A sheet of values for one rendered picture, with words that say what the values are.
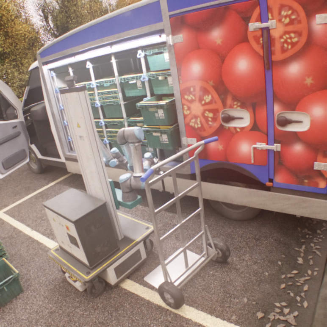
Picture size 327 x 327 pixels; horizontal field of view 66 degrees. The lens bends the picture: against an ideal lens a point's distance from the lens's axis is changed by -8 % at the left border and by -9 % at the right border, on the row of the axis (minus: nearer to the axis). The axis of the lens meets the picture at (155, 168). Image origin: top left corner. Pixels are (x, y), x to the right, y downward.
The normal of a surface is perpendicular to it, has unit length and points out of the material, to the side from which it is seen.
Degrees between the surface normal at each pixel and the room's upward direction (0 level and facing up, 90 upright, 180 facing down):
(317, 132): 90
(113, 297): 0
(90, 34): 90
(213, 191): 90
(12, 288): 95
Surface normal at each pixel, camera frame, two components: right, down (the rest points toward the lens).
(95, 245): 0.74, 0.15
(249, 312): -0.16, -0.91
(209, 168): -0.58, 0.40
